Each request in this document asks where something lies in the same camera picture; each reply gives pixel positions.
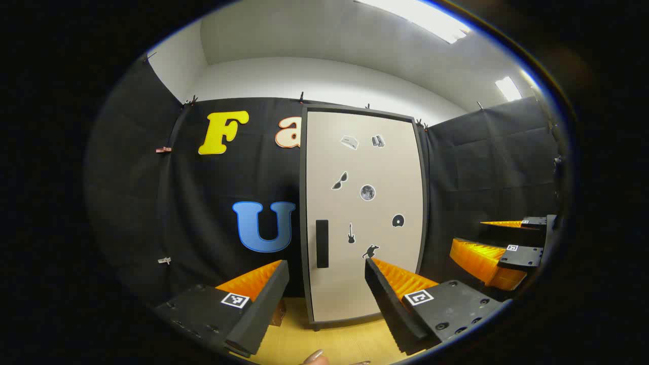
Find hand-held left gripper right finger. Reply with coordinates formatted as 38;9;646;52
364;257;513;355

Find black backdrop cloth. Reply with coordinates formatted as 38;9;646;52
85;53;564;311

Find black cabinet door handle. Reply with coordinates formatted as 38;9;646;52
315;220;330;269

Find beige cabinet door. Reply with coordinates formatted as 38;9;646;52
305;110;425;322

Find small ceiling light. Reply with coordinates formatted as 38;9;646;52
495;76;523;102

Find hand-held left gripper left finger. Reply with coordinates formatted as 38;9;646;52
152;260;291;358

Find long ceiling light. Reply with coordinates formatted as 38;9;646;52
355;0;472;45

